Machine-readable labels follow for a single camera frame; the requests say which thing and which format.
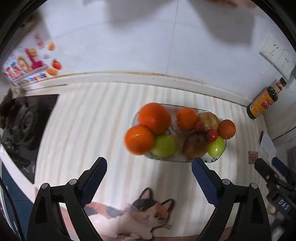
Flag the orange at right edge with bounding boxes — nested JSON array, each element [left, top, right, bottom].
[[218, 120, 236, 140]]

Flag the soy sauce bottle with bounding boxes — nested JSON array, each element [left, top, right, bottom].
[[246, 78, 287, 120]]

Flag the small brown label card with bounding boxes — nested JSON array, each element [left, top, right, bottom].
[[248, 151, 258, 165]]

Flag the orange at front left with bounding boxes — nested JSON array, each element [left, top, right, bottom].
[[125, 125, 154, 155]]

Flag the orange in plate middle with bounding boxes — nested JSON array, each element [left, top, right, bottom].
[[176, 108, 198, 131]]

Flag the brownish apple front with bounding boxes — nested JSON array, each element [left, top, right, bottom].
[[182, 133, 208, 159]]

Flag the green apple left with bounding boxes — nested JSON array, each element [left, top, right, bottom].
[[151, 135, 177, 158]]

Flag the white oval fruit plate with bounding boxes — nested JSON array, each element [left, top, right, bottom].
[[131, 103, 227, 163]]

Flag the green apple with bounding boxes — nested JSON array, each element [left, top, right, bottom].
[[151, 135, 177, 158], [207, 136, 225, 158]]

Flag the reddish yellow apple back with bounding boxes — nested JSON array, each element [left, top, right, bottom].
[[198, 112, 219, 132]]

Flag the white wall power socket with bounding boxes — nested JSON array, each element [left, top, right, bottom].
[[259, 35, 295, 80]]

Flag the white paper sheet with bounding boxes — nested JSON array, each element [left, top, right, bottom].
[[258, 131, 276, 163]]

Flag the large orange top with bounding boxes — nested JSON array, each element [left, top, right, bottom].
[[138, 102, 171, 135]]

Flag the green apple right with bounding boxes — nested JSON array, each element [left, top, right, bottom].
[[207, 136, 225, 158]]

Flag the small red fruit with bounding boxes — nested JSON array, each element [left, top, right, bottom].
[[206, 130, 219, 143], [194, 121, 205, 133]]

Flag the colourful wall sticker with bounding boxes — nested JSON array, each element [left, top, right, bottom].
[[1, 31, 63, 87]]

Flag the small red fruit lower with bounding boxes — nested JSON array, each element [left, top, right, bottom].
[[206, 130, 219, 143]]

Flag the small red fruit upper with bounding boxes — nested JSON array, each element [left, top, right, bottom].
[[194, 121, 205, 133]]

